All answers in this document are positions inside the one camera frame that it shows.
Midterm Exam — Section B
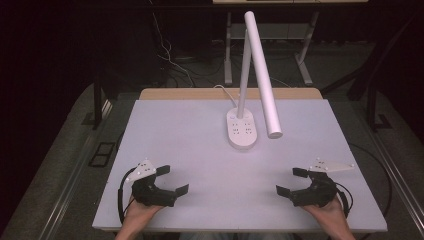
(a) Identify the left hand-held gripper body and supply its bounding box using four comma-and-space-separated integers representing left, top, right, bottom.
125, 158, 178, 208

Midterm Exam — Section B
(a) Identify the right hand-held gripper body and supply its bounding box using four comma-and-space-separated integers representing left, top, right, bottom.
289, 157, 356, 209

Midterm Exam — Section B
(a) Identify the person's right hand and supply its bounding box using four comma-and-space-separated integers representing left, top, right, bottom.
300, 199, 347, 229

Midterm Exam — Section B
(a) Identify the person's left hand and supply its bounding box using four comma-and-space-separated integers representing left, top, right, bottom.
123, 197, 165, 229

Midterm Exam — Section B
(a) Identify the white desk lamp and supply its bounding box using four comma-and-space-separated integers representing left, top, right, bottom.
225, 10, 284, 151

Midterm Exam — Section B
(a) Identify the black metal stand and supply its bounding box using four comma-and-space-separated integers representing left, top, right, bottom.
365, 79, 394, 133
92, 71, 105, 131

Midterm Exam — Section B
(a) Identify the white metal-legged desk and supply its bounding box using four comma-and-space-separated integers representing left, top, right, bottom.
212, 0, 369, 87

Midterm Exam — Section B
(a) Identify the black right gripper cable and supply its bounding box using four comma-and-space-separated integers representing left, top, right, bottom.
334, 181, 355, 218

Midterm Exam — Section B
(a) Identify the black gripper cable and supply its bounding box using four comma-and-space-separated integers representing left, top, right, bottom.
334, 181, 355, 218
116, 166, 138, 225

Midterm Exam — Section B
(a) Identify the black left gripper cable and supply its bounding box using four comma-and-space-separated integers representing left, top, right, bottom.
116, 166, 138, 225

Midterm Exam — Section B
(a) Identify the black rectangular floor frame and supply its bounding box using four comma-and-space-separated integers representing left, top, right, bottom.
87, 141, 116, 168

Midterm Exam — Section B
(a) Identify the long black cable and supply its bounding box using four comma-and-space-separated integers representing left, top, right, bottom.
347, 142, 393, 218

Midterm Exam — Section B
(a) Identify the white lamp cable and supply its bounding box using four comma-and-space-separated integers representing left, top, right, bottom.
213, 84, 240, 105

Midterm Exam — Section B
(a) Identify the thin white cable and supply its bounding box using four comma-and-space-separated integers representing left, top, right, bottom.
149, 0, 196, 88

